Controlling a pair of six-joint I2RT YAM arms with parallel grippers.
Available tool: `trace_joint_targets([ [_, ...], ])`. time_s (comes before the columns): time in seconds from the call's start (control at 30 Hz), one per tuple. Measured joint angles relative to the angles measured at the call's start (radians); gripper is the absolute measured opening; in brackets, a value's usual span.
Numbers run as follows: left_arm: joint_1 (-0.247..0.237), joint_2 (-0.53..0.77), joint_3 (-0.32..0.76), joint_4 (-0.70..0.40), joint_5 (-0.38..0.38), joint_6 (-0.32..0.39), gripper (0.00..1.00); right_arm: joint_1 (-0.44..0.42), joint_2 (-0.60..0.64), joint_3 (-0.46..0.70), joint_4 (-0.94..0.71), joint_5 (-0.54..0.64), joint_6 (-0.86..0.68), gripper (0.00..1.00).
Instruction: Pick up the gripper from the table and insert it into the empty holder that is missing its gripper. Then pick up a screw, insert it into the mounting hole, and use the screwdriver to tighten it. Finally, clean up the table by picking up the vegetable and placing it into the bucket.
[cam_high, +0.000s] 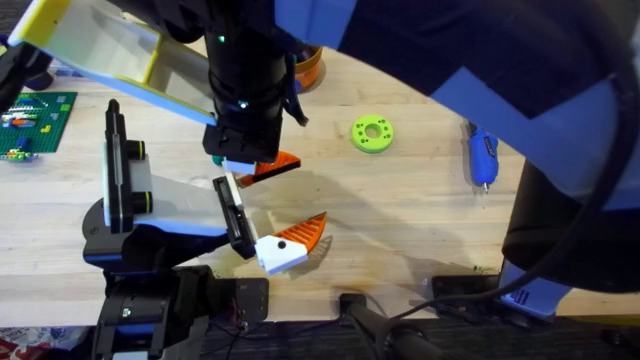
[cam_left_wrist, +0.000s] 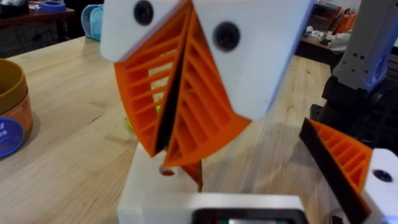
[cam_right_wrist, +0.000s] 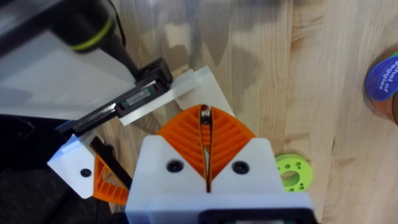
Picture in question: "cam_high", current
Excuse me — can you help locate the blue electric screwdriver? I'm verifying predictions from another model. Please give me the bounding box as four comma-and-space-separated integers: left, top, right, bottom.
466, 121, 501, 194

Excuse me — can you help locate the orange ribbed wedge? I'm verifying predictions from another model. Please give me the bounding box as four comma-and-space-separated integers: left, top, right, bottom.
236, 150, 303, 189

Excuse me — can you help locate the orange round tub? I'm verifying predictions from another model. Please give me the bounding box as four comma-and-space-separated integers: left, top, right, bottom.
293, 45, 324, 94

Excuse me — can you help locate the black left wrist plate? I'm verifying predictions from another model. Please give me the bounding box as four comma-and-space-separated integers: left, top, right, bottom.
103, 98, 135, 235

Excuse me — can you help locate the black wrist plate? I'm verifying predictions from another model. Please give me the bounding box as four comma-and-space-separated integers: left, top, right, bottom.
103, 98, 135, 235
0, 42, 55, 110

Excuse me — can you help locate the green disc with holes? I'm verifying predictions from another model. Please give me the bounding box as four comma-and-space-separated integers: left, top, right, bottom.
350, 114, 396, 155

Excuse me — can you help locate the green board with toy blocks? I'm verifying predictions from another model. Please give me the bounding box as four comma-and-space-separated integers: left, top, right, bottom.
0, 91, 79, 163

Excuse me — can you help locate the patterned cloth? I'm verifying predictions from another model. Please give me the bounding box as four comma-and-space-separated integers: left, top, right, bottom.
0, 326, 94, 360

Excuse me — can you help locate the black right wrist plate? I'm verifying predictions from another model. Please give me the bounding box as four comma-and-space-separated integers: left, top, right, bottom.
0, 42, 55, 110

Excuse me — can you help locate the black cylinder with yellow ring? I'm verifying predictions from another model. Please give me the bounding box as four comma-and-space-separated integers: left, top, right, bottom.
124, 139, 148, 162
131, 191, 154, 214

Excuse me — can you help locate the short black wrist cable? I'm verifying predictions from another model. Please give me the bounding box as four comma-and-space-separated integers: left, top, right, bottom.
283, 64, 310, 128

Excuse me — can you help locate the black rail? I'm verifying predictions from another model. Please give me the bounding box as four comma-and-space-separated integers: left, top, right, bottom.
199, 317, 640, 360

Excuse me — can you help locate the thick black cable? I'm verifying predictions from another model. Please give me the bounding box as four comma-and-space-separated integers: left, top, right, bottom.
379, 69, 636, 331

